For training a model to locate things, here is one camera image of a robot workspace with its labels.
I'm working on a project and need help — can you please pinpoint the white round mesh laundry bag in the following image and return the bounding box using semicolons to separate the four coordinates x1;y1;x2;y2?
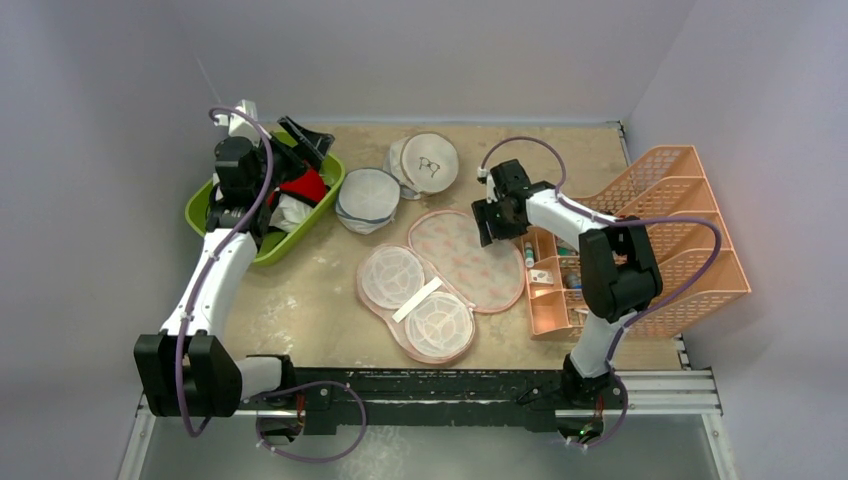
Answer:
335;168;400;235

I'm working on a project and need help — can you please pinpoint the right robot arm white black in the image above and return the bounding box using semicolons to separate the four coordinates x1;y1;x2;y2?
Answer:
472;159;663;407

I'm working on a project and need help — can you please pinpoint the red bra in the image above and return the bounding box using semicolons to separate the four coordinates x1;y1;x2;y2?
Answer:
267;168;329;208

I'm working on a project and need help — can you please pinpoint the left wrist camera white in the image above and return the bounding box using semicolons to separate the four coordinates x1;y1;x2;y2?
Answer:
213;99;260;144

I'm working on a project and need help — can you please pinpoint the small white box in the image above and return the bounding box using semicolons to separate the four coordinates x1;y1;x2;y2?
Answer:
528;269;555;285

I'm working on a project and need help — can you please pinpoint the beige glasses print laundry bag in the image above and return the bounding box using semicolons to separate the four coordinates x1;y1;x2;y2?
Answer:
383;132;459;200

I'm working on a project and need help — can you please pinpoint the orange plastic file organizer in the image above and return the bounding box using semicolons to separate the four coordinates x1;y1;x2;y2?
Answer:
518;146;751;341

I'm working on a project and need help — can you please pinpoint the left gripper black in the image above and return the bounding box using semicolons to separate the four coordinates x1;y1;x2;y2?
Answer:
253;118;333;201

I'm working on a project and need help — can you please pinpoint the green plastic bin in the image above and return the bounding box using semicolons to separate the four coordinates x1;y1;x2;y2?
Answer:
184;130;345;266

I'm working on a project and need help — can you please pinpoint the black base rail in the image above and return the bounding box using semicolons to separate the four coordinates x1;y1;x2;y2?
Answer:
242;367;628;437

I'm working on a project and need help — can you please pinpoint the floral mesh laundry bag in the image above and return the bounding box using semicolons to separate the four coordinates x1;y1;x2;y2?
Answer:
356;210;525;365

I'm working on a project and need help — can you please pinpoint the white cloth in bin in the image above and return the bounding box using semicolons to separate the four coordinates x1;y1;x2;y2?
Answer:
269;189;314;233

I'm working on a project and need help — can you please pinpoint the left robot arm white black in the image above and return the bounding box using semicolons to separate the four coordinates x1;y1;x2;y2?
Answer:
133;116;345;418

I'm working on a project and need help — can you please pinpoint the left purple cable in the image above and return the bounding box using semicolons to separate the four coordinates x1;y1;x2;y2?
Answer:
174;107;276;439

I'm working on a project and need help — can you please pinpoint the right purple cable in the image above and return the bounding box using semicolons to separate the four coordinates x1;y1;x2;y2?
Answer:
478;136;723;372

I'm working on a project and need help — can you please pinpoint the purple cable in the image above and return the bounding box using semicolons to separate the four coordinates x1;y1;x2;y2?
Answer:
174;107;276;439
478;136;723;372

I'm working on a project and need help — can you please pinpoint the blue can in organizer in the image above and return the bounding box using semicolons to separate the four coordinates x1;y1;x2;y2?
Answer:
563;271;582;290

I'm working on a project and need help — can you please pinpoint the white glue stick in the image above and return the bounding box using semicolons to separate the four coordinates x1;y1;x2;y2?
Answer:
523;242;535;269

